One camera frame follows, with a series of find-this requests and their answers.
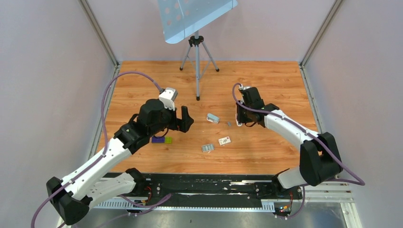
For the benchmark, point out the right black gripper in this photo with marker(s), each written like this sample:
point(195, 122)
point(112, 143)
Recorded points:
point(240, 118)

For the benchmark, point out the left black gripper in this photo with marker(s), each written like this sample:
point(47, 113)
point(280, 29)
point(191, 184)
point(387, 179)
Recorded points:
point(182, 124)

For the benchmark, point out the white staple box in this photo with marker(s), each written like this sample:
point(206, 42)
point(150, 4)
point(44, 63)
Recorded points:
point(224, 141)

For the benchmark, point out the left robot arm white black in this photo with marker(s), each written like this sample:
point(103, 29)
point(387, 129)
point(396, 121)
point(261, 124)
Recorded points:
point(74, 195)

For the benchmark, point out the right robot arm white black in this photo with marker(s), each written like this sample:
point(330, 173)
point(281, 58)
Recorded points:
point(319, 159)

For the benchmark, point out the purple green toy brick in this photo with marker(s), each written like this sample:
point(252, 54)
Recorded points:
point(164, 139)

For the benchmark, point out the grey tripod stand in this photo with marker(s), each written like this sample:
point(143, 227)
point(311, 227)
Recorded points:
point(195, 41)

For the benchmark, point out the light blue perforated board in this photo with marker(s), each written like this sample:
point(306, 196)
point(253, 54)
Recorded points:
point(182, 18)

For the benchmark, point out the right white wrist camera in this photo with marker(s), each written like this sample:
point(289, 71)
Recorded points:
point(241, 88)

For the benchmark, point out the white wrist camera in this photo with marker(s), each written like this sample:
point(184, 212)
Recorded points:
point(167, 97)
point(241, 88)

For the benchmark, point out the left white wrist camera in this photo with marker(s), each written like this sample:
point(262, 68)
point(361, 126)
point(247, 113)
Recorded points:
point(167, 97)

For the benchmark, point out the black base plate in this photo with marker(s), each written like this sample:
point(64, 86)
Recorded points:
point(211, 190)

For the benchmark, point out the white slotted cable duct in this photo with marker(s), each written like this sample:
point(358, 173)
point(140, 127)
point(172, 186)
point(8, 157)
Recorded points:
point(122, 204)

